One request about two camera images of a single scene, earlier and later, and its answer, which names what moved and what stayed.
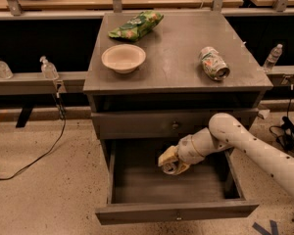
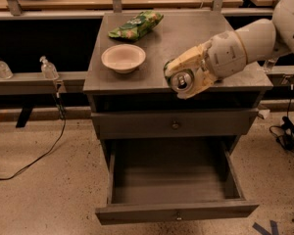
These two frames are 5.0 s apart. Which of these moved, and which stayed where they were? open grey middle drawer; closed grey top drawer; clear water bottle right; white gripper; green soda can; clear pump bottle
Moved: green soda can; white gripper
Stayed: open grey middle drawer; closed grey top drawer; clear pump bottle; clear water bottle right
